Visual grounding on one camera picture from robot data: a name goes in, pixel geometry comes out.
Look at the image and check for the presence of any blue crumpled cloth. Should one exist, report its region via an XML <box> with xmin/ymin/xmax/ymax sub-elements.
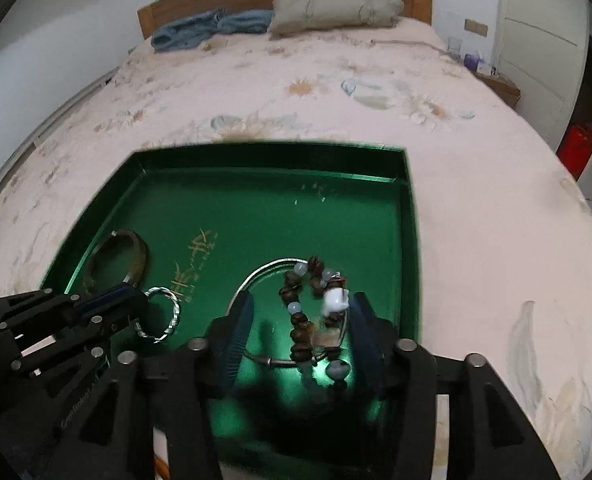
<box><xmin>151</xmin><ymin>8</ymin><xmax>277</xmax><ymax>53</ymax></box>

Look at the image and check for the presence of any grey fur-trimmed cushion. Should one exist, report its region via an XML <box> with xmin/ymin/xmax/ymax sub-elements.
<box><xmin>267</xmin><ymin>0</ymin><xmax>405</xmax><ymax>40</ymax></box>

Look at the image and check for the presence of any white wardrobe door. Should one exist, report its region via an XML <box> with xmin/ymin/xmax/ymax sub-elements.
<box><xmin>496</xmin><ymin>0</ymin><xmax>591</xmax><ymax>151</ymax></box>

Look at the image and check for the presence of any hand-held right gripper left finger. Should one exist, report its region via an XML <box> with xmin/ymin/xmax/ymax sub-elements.
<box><xmin>0</xmin><ymin>292</ymin><xmax>257</xmax><ymax>480</ymax></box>

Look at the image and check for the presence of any dark brown bangle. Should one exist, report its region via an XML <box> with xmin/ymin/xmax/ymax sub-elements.
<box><xmin>81</xmin><ymin>228</ymin><xmax>152</xmax><ymax>295</ymax></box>

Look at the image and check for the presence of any silver twisted bracelet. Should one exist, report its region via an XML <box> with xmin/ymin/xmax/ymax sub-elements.
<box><xmin>135</xmin><ymin>286</ymin><xmax>182</xmax><ymax>345</ymax></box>

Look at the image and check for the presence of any green tray box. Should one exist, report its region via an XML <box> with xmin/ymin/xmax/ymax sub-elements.
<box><xmin>41</xmin><ymin>140</ymin><xmax>423</xmax><ymax>480</ymax></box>

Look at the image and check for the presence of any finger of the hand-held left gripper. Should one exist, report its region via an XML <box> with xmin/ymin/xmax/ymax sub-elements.
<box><xmin>0</xmin><ymin>284</ymin><xmax>150</xmax><ymax>347</ymax></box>
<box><xmin>6</xmin><ymin>317</ymin><xmax>146</xmax><ymax>382</ymax></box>

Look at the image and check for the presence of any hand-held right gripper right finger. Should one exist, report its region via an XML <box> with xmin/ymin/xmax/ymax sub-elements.
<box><xmin>348</xmin><ymin>290</ymin><xmax>562</xmax><ymax>480</ymax></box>

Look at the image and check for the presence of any floral pink bedsheet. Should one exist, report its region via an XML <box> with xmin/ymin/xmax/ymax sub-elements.
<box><xmin>0</xmin><ymin>15</ymin><xmax>592</xmax><ymax>480</ymax></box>

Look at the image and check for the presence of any purple tissue pack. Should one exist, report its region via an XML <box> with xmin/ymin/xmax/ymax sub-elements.
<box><xmin>463</xmin><ymin>52</ymin><xmax>492</xmax><ymax>74</ymax></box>

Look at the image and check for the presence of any wooden headboard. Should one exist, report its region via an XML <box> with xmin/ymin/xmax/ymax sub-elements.
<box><xmin>137</xmin><ymin>0</ymin><xmax>434</xmax><ymax>41</ymax></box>

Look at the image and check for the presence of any red box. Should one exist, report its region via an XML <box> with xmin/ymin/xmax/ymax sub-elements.
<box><xmin>556</xmin><ymin>122</ymin><xmax>592</xmax><ymax>181</ymax></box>

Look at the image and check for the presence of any wooden bedside table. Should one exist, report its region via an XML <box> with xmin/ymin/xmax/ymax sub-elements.
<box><xmin>473</xmin><ymin>71</ymin><xmax>522</xmax><ymax>109</ymax></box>

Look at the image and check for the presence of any brown and white bead bracelet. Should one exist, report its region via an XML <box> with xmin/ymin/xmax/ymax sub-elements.
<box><xmin>278</xmin><ymin>256</ymin><xmax>353</xmax><ymax>397</ymax></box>

